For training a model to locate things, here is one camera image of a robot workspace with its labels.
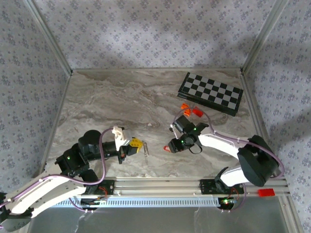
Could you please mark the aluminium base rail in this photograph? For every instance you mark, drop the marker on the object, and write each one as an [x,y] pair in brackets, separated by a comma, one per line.
[158,187]

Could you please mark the red plastic block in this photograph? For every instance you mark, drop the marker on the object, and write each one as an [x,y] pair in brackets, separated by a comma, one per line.
[198,112]

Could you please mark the aluminium side rail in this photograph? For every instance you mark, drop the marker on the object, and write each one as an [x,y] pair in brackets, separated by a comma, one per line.
[255,116]
[57,119]

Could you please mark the folded black grey chessboard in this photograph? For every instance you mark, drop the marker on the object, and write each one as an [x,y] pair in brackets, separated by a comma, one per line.
[210,93]

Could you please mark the orange curved plastic piece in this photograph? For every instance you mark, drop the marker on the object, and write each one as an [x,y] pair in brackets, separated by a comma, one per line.
[184,106]

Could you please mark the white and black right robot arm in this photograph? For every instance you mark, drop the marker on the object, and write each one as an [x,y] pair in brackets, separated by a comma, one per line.
[223,145]

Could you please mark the grey metal sheet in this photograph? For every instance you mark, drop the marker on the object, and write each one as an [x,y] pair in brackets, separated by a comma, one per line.
[145,221]

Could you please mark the flat red plastic piece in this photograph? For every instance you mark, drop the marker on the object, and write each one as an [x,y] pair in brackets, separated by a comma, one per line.
[266,193]

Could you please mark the aluminium frame post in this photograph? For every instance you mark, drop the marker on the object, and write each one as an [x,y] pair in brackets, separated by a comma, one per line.
[48,36]
[264,34]

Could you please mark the black controller board with LEDs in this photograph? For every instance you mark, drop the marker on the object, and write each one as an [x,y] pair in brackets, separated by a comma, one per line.
[93,201]
[227,202]

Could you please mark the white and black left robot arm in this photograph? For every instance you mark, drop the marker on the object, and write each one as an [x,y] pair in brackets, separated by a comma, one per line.
[48,191]

